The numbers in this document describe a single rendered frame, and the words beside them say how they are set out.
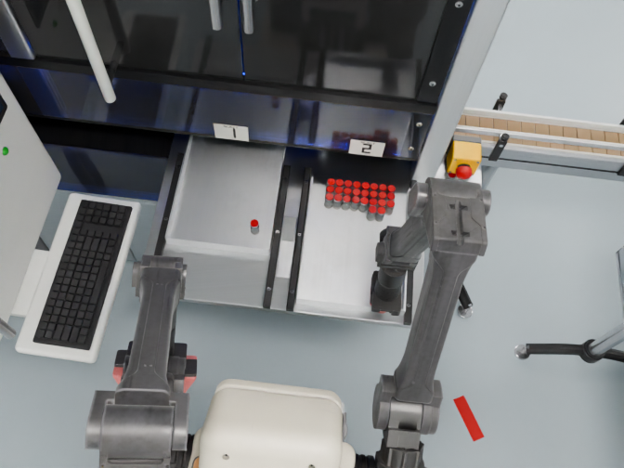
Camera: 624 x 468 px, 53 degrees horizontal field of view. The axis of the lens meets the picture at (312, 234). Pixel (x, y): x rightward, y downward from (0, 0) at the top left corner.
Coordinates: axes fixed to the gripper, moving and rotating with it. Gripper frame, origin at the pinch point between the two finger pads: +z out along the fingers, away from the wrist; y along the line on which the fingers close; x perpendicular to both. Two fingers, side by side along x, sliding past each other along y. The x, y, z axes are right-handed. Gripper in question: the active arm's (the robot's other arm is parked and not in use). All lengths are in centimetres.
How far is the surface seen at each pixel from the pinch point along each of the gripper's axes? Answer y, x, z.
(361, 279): 9.2, 4.9, 1.5
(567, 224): 96, -88, 77
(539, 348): 36, -69, 78
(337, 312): 0.0, 10.1, 3.3
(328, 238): 19.2, 14.2, -0.3
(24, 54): 33, 86, -38
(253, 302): 0.2, 30.5, 3.1
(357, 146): 35.6, 9.6, -17.7
